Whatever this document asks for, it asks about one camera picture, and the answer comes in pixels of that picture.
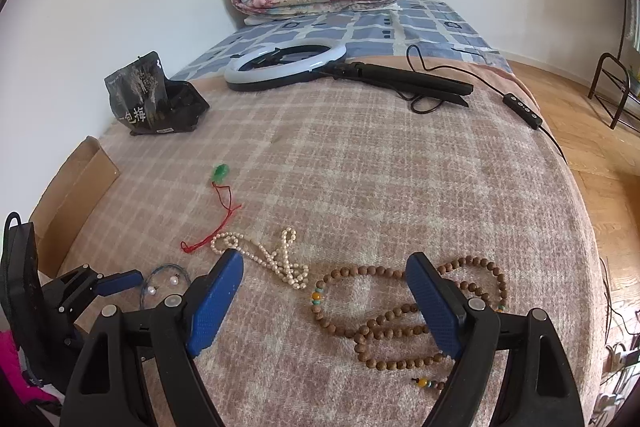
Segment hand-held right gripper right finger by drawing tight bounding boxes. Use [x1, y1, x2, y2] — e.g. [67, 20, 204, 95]
[405, 252, 586, 427]

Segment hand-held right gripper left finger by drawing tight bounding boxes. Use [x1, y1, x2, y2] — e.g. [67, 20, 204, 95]
[59, 248, 245, 427]

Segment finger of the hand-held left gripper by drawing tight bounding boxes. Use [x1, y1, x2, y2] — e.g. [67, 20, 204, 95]
[50, 294, 113, 350]
[42, 264, 143, 308]

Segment blue hoop with pearls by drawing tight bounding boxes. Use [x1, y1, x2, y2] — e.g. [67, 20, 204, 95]
[140, 263, 192, 308]

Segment wooden bead necklace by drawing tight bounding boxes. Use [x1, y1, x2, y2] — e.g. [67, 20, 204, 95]
[310, 255, 508, 393]

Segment pearl necklace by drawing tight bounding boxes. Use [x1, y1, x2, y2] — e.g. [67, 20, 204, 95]
[210, 228, 310, 290]

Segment brown cardboard box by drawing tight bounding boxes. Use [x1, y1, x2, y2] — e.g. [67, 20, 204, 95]
[27, 136, 121, 280]

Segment green pendant with red cord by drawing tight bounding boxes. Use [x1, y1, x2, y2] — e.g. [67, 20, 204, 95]
[181, 163, 242, 254]

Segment pink cloth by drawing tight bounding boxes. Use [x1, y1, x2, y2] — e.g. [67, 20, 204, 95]
[0, 329, 61, 408]

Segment pink plaid blanket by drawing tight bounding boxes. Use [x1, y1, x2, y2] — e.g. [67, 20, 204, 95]
[30, 56, 608, 427]

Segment black snack bag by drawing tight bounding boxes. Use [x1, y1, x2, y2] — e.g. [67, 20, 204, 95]
[104, 51, 211, 136]

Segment black folded tripod stand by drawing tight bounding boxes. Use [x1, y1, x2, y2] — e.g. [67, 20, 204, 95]
[320, 62, 474, 108]

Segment dark metal rack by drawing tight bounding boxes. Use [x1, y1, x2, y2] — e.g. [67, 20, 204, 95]
[589, 0, 640, 132]

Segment tangle of cables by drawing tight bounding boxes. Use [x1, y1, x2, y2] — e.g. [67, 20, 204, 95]
[597, 257, 640, 413]

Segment black cable with remote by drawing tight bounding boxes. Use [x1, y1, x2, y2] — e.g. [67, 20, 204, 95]
[406, 44, 571, 164]

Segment white ring light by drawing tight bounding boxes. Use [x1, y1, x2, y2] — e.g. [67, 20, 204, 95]
[223, 44, 347, 92]

